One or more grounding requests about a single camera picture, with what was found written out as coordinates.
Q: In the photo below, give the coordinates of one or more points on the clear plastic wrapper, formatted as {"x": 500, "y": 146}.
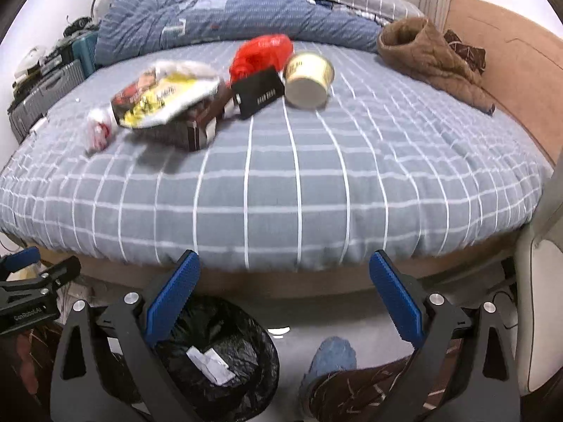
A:
{"x": 99, "y": 132}

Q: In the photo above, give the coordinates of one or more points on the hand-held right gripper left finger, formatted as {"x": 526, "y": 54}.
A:
{"x": 176, "y": 299}

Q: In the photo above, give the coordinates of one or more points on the crumpled white paper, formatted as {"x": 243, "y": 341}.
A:
{"x": 211, "y": 362}

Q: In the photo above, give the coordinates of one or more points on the dark patterned cloth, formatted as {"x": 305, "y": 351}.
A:
{"x": 466, "y": 52}

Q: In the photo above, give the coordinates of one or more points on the red plastic bag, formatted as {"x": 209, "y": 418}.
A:
{"x": 259, "y": 55}

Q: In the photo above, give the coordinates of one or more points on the gold tin can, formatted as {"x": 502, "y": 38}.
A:
{"x": 308, "y": 80}

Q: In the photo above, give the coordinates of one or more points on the person's right leg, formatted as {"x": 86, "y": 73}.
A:
{"x": 365, "y": 391}

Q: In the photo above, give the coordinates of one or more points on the blue slipper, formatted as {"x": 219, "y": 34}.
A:
{"x": 332, "y": 356}

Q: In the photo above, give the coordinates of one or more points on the grey suitcase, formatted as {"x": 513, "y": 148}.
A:
{"x": 44, "y": 92}

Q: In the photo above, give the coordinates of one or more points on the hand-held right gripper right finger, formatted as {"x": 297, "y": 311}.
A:
{"x": 396, "y": 303}

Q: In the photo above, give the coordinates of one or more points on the teal hard case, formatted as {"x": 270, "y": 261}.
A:
{"x": 85, "y": 52}

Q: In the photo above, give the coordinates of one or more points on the dark brown cookie box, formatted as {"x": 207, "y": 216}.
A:
{"x": 193, "y": 128}

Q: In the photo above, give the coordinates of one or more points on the cream furniture panel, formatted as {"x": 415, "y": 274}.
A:
{"x": 541, "y": 307}

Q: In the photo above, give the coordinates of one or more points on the yellow snack packet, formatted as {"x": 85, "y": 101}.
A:
{"x": 154, "y": 97}

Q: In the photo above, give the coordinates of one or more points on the white rounded object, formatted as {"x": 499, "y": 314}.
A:
{"x": 31, "y": 59}

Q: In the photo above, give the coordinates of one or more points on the brown fleece jacket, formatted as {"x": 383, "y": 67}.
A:
{"x": 422, "y": 57}

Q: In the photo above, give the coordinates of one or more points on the blue checked quilt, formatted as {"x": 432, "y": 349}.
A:
{"x": 264, "y": 17}

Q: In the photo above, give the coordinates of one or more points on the black card box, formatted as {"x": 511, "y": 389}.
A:
{"x": 259, "y": 93}

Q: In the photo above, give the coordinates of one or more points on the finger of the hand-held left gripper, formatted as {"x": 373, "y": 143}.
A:
{"x": 20, "y": 258}
{"x": 57, "y": 274}

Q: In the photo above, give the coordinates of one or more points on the wooden headboard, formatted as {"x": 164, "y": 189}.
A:
{"x": 519, "y": 52}

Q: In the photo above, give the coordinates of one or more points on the bin with black bag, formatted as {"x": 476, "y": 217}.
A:
{"x": 246, "y": 360}

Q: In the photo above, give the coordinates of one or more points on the black gear pile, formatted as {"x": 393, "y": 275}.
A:
{"x": 79, "y": 26}

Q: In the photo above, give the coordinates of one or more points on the bed with grey checked sheet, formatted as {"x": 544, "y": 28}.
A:
{"x": 308, "y": 184}

